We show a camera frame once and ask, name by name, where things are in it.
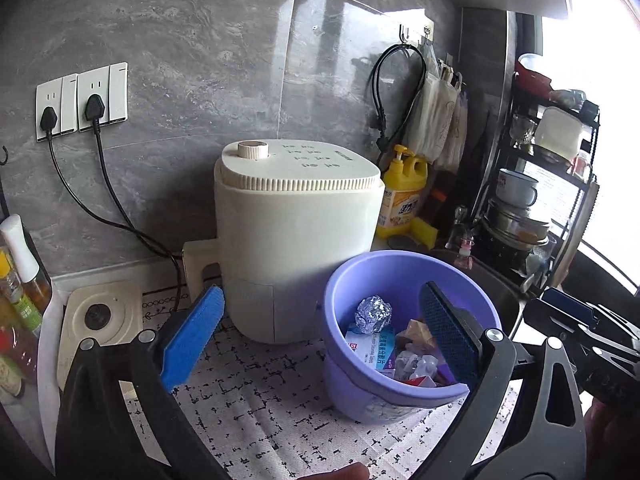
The black dish rack right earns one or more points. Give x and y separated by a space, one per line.
551 135

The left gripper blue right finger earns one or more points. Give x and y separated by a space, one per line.
456 332

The red white small carton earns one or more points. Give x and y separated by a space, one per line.
421 381

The yellow dish soap bottle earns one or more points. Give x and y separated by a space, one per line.
404 182

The hanging cloth bags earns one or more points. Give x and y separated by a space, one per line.
438 121

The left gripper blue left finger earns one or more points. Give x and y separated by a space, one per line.
186 334

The white wall socket panel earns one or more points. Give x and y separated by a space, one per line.
68 96

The green label vinegar bottle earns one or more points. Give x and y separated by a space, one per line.
12 289

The yellow sponge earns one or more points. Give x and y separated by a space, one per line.
423 232

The white top oil dispenser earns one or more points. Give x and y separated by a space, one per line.
37 286

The aluminium foil ball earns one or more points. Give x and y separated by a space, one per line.
372 315

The cream kettle base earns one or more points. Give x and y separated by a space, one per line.
109 313

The red cap oil bottle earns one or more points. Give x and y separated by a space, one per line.
20 347

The brown paper bag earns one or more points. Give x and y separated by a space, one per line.
419 338

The person's right hand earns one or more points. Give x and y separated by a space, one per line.
612 442

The white enamel mug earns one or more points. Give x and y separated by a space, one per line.
516 189

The patterned white counter mat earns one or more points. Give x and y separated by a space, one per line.
263 413

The person's left hand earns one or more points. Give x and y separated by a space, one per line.
354 471

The blue white medicine box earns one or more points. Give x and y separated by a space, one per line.
377 351

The cream air fryer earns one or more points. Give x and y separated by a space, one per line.
288 214

